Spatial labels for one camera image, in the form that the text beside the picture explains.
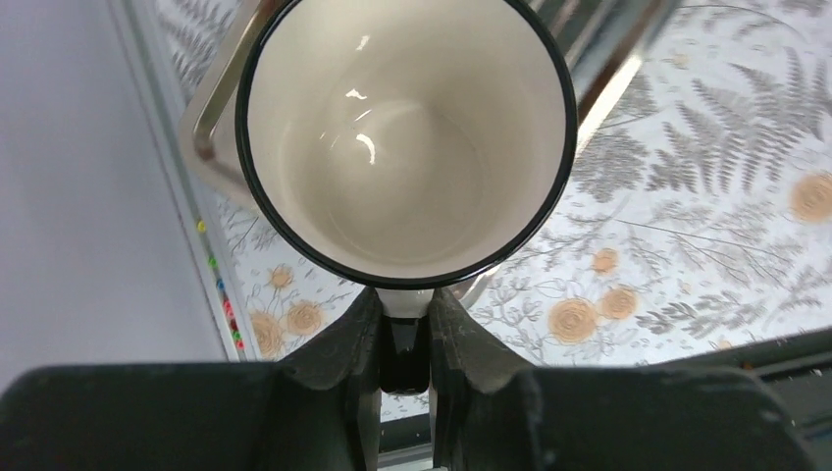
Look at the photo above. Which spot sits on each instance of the white mug black rim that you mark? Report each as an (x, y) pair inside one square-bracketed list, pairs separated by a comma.
[(406, 146)]

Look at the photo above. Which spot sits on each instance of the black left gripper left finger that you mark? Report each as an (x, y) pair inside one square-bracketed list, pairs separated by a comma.
[(316, 409)]

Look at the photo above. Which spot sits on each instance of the aluminium frame rail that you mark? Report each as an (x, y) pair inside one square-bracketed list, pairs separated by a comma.
[(162, 102)]

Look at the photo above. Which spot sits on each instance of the metal tray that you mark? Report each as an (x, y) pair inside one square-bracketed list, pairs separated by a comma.
[(596, 38)]

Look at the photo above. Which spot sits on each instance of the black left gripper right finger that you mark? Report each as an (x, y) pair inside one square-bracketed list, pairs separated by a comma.
[(494, 410)]

